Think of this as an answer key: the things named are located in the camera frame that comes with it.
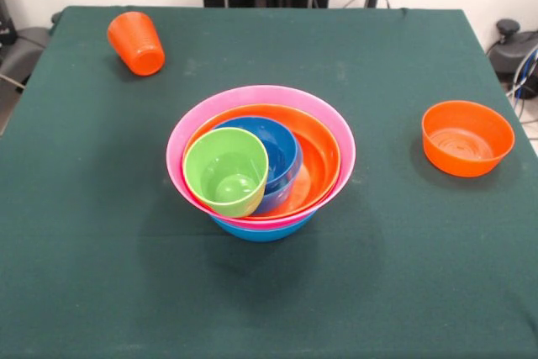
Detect dark green tablecloth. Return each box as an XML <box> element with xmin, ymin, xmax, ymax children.
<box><xmin>0</xmin><ymin>5</ymin><xmax>538</xmax><ymax>359</ymax></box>

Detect green cup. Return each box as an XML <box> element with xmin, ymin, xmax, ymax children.
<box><xmin>182</xmin><ymin>126</ymin><xmax>270</xmax><ymax>219</ymax></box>

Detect grey wheeled base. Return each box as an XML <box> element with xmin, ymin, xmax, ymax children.
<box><xmin>0</xmin><ymin>26</ymin><xmax>54</xmax><ymax>82</ymax></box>
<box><xmin>486</xmin><ymin>18</ymin><xmax>538</xmax><ymax>85</ymax></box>

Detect tangled cable bundle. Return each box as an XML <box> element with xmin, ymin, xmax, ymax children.
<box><xmin>505</xmin><ymin>48</ymin><xmax>538</xmax><ymax>124</ymax></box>

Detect large orange bowl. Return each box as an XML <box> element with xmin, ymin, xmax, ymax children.
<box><xmin>181</xmin><ymin>103</ymin><xmax>341</xmax><ymax>218</ymax></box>

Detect small dark blue bowl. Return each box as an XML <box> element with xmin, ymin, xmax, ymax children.
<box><xmin>212</xmin><ymin>116</ymin><xmax>298</xmax><ymax>192</ymax></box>

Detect orange cup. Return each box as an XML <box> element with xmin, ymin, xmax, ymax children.
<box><xmin>107</xmin><ymin>11</ymin><xmax>166</xmax><ymax>77</ymax></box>

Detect large blue bowl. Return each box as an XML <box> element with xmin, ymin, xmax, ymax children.
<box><xmin>209</xmin><ymin>209</ymin><xmax>319</xmax><ymax>243</ymax></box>

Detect small orange bowl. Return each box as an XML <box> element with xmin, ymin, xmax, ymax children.
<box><xmin>421</xmin><ymin>100</ymin><xmax>516</xmax><ymax>178</ymax></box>

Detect small light blue bowl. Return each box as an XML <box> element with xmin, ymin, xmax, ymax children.
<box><xmin>251</xmin><ymin>140</ymin><xmax>304</xmax><ymax>215</ymax></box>

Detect black equipment box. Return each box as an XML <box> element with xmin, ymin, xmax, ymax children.
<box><xmin>0</xmin><ymin>0</ymin><xmax>18</xmax><ymax>47</ymax></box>

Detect large pink bowl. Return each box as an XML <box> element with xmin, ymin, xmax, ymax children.
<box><xmin>166</xmin><ymin>85</ymin><xmax>357</xmax><ymax>230</ymax></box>

